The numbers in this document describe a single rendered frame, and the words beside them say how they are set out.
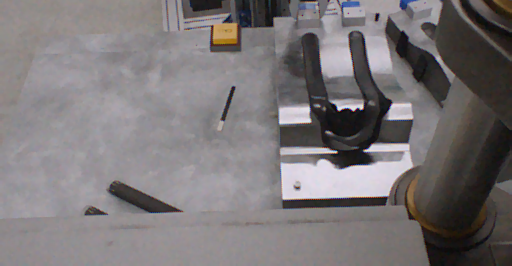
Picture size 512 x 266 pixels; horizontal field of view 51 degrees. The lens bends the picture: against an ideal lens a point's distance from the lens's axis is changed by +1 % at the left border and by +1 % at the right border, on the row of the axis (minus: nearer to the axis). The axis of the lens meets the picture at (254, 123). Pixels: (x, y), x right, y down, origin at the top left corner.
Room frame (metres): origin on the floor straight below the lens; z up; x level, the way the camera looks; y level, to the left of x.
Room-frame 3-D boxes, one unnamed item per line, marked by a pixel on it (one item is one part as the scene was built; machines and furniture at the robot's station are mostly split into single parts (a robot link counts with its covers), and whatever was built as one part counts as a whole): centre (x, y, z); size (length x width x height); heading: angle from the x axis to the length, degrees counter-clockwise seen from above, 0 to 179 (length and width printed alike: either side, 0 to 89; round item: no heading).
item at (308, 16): (1.05, -0.15, 0.89); 0.13 x 0.05 x 0.05; 177
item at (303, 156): (0.78, -0.18, 0.87); 0.50 x 0.26 x 0.14; 177
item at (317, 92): (0.79, -0.20, 0.92); 0.35 x 0.16 x 0.09; 177
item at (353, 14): (1.05, -0.26, 0.89); 0.13 x 0.05 x 0.05; 177
